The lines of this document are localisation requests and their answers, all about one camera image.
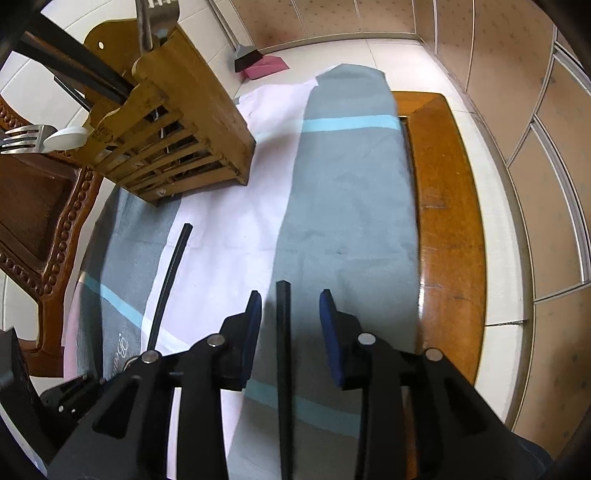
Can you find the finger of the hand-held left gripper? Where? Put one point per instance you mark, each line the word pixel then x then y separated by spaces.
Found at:
pixel 69 399

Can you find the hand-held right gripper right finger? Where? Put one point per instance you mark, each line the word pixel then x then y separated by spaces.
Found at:
pixel 330 332

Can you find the carved wooden chair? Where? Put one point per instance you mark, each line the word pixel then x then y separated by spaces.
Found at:
pixel 41 207

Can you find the bamboo slatted utensil holder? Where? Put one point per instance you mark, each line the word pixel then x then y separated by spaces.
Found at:
pixel 198 92

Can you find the black chopstick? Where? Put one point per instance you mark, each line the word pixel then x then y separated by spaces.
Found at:
pixel 78 50
pixel 69 69
pixel 74 94
pixel 284 369
pixel 168 286

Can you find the grey patchwork table cloth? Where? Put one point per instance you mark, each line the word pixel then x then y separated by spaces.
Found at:
pixel 346 184

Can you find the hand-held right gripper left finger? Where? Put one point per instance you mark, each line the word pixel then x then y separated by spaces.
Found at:
pixel 251 323

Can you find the silver metal fork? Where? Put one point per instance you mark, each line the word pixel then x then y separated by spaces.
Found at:
pixel 161 14
pixel 27 138

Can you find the pink dustpan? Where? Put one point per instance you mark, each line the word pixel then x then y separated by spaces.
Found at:
pixel 270 67

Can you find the white spoon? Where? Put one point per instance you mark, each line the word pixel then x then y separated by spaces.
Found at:
pixel 67 138

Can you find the black broom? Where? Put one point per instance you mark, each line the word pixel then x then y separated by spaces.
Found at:
pixel 247 60

